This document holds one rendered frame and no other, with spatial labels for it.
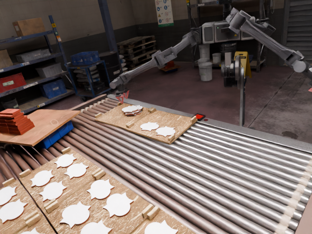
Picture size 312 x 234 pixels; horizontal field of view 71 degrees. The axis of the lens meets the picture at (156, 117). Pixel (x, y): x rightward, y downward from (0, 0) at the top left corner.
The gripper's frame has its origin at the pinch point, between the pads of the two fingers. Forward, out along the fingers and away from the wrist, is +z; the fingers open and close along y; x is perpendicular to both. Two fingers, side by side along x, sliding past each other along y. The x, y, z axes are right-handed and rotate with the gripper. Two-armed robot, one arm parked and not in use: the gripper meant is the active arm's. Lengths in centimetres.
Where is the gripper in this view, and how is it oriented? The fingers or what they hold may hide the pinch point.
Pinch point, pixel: (124, 100)
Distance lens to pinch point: 188.8
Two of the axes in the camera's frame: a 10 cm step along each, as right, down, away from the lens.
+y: -2.8, 4.9, -8.3
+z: 1.8, 8.7, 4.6
